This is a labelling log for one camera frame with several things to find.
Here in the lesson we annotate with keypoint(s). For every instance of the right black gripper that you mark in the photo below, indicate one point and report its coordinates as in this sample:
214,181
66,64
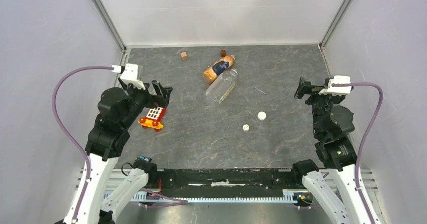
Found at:
306,87

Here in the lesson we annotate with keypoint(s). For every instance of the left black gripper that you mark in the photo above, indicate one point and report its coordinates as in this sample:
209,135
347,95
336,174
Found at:
161,98

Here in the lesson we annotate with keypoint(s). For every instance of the large white bottle cap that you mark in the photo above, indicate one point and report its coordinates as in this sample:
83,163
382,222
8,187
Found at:
261,115

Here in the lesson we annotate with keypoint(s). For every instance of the orange tea bottle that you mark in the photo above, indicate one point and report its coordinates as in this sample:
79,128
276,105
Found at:
212,73

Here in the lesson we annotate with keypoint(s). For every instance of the clear plastic bottle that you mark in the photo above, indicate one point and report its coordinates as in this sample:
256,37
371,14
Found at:
220,88

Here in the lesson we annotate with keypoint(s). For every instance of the small white bottle cap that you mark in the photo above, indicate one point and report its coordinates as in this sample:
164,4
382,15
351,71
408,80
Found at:
245,127

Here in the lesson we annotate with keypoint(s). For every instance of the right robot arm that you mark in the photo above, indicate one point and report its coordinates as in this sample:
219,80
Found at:
332,124

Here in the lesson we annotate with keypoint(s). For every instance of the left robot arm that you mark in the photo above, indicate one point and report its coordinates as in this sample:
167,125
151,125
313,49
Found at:
119,108

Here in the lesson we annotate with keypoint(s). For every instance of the red orange toy cart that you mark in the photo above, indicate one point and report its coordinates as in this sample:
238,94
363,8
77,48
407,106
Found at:
153,119

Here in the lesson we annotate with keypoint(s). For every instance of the tan wooden cube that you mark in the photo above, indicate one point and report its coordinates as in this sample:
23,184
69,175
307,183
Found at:
184,55

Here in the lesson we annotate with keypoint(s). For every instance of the brown wooden cylinder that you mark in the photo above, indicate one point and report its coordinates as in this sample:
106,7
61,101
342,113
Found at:
223,53

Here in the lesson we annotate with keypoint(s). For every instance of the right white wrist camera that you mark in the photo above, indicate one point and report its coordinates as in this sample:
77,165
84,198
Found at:
334,86

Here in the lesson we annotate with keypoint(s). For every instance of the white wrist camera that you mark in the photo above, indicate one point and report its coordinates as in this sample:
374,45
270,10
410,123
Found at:
132,75
334,86

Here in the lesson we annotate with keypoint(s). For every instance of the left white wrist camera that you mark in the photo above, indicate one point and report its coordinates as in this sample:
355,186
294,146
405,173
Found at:
132,75

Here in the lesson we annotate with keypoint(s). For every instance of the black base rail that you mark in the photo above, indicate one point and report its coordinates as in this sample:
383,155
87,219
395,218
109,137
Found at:
224,183

